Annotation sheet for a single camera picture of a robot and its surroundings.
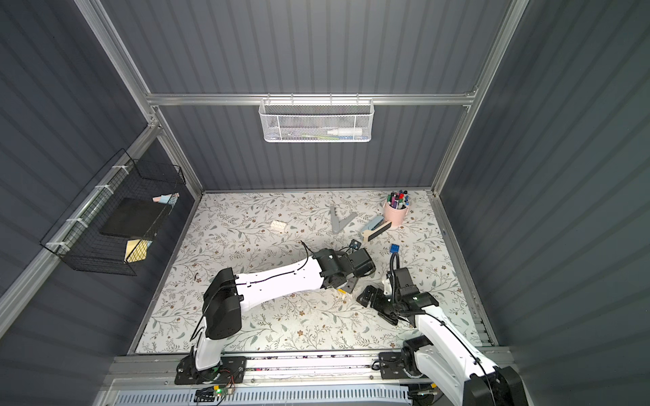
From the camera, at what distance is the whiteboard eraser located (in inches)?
40.4

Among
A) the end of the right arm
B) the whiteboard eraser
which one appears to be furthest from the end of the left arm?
the whiteboard eraser

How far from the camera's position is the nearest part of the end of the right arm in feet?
1.98

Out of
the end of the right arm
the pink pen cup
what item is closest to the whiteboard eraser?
the pink pen cup

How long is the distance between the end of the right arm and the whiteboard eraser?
246 mm

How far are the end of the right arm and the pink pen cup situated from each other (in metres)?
0.33

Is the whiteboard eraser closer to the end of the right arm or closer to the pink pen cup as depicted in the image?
the pink pen cup

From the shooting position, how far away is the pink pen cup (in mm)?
1020

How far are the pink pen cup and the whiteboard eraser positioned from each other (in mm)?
33
